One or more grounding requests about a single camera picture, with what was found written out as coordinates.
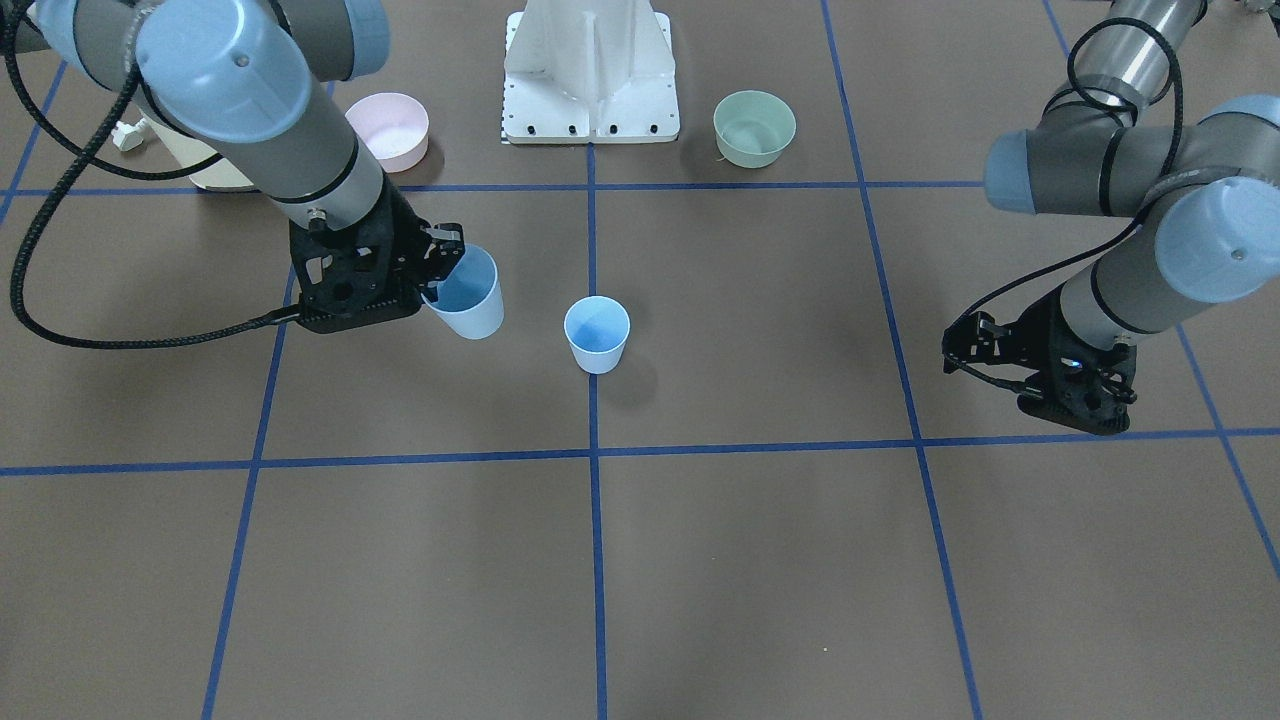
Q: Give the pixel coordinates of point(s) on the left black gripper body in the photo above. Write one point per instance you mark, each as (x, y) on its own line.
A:
(1040, 328)

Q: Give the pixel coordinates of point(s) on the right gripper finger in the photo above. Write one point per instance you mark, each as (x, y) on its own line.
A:
(438, 265)

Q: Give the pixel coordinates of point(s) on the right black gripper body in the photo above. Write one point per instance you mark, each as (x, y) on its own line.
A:
(407, 238)

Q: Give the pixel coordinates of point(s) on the light blue cup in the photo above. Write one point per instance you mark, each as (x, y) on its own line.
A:
(597, 329)
(470, 299)

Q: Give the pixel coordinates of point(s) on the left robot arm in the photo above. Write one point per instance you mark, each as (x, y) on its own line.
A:
(1200, 203)

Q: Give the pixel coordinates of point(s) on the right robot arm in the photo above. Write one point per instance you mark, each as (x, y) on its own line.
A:
(247, 78)

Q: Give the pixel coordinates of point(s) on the pink bowl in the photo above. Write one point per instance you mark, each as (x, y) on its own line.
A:
(394, 127)

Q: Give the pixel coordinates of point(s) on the cream toaster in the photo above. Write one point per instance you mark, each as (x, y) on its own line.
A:
(220, 177)

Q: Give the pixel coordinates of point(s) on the white power plug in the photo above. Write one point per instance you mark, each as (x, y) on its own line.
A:
(127, 137)

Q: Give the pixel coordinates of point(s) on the green bowl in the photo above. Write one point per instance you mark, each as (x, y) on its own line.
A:
(753, 128)

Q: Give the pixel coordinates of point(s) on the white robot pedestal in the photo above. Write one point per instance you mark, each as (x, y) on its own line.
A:
(589, 72)

